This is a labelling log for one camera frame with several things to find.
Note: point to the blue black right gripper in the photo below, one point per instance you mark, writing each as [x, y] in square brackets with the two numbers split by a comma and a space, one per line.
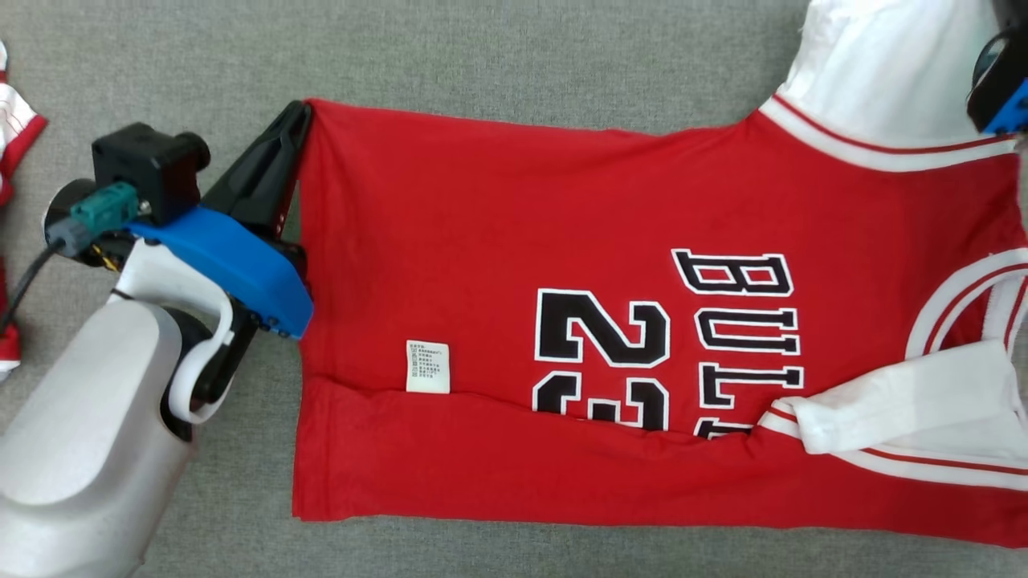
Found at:
[1013, 112]

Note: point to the red Bulls basketball jersey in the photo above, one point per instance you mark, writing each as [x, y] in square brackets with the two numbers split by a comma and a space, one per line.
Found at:
[482, 265]

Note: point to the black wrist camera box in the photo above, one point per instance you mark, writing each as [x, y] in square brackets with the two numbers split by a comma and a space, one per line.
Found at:
[1000, 80]
[148, 164]

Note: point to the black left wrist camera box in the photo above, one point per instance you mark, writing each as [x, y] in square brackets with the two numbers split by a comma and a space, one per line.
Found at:
[148, 164]

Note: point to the grey fabric sofa surface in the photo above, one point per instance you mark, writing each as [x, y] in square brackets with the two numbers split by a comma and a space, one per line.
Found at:
[482, 48]

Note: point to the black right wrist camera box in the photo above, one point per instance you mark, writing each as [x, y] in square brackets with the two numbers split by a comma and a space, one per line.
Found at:
[1000, 80]

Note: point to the red shorts with white stripe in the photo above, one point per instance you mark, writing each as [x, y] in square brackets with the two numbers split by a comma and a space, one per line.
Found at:
[16, 128]

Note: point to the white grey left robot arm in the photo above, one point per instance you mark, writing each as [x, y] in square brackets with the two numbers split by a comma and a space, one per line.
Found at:
[88, 417]

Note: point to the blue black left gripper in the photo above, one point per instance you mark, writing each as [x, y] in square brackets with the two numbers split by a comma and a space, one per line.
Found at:
[241, 265]

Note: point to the green left camera connector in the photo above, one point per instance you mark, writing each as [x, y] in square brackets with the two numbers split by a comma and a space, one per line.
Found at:
[104, 205]

